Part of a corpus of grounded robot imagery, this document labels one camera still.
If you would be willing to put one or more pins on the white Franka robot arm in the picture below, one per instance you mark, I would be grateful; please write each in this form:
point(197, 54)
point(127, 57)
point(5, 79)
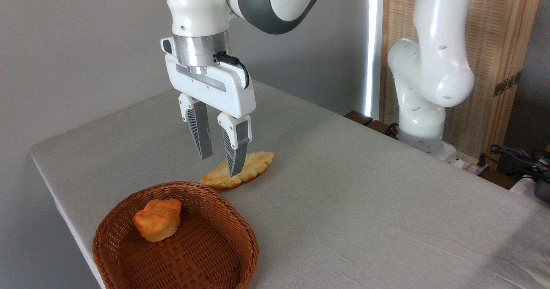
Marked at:
point(438, 65)

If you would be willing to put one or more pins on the grey tablecloth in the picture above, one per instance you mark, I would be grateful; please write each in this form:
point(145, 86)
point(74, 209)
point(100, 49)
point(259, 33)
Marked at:
point(365, 203)

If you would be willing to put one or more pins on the brown wicker basket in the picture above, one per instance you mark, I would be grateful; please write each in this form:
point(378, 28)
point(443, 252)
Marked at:
point(206, 254)

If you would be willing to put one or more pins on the small round bread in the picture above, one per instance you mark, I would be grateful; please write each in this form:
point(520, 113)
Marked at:
point(157, 220)

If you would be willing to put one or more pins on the long braided bread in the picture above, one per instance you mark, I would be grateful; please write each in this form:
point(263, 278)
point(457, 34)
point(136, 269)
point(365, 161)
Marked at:
point(258, 162)

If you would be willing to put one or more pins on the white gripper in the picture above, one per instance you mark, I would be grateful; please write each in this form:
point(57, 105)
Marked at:
point(206, 89)

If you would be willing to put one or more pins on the metal screen hinge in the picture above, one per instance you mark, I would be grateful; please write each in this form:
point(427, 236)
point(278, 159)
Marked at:
point(507, 84)

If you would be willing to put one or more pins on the dark brown wooden block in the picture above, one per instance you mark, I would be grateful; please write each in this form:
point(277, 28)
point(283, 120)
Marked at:
point(380, 128)
point(359, 117)

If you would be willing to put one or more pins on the wooden folding screen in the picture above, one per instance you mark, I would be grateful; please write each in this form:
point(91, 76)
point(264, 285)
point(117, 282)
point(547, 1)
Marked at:
point(494, 31)

